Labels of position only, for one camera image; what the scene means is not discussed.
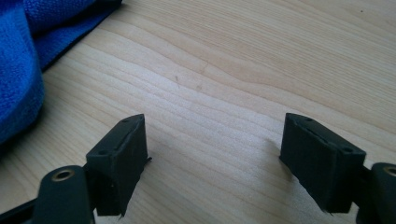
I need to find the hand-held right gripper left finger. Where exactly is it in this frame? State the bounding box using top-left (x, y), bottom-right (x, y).
top-left (85, 113), bottom-right (153, 217)

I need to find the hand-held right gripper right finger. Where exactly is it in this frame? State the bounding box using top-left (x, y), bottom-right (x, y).
top-left (278, 112), bottom-right (367, 215)

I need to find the blue towel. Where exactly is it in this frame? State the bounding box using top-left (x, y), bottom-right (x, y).
top-left (0, 0), bottom-right (123, 146)

